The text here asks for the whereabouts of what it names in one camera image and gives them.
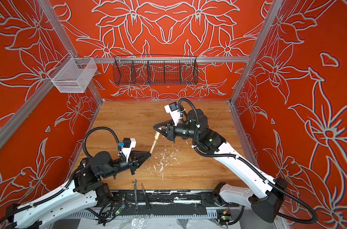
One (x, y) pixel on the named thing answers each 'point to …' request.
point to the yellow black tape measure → (83, 163)
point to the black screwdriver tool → (146, 202)
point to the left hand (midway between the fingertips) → (149, 154)
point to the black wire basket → (155, 69)
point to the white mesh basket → (73, 75)
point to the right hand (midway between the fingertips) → (153, 128)
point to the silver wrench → (136, 209)
